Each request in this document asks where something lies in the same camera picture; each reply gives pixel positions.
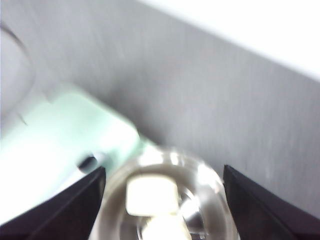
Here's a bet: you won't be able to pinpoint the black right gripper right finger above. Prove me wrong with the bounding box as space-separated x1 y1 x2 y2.
223 164 320 240

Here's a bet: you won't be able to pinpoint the mint green griddle lid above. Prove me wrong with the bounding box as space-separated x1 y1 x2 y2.
0 84 151 226

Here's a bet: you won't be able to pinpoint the plain white steamed bun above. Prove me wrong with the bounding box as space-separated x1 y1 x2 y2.
125 174 180 216

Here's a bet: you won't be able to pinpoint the mint green handled pot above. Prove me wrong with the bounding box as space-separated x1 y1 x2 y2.
93 146 238 240

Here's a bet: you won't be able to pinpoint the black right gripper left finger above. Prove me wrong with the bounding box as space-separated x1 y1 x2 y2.
0 166 106 240

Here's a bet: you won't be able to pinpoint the mint green breakfast machine base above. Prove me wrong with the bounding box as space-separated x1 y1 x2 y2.
0 83 161 226

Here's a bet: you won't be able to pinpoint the pleated white bun green flecks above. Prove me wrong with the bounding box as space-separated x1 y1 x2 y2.
141 212 192 240

